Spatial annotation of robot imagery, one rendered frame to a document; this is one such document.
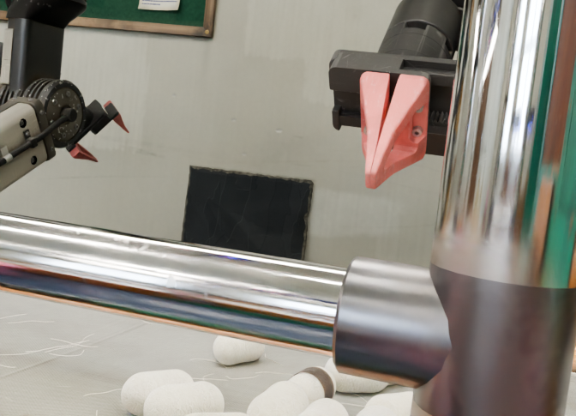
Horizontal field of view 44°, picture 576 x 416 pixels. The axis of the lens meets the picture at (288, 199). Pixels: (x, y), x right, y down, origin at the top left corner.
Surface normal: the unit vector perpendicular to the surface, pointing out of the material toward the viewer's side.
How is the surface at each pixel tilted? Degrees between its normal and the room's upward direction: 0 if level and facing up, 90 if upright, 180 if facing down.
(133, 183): 90
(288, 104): 90
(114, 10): 90
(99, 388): 0
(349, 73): 130
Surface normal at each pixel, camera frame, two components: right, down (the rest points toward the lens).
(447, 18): 0.54, -0.46
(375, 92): -0.20, -0.43
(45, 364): 0.11, -0.99
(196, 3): -0.21, 0.05
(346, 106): -0.31, 0.67
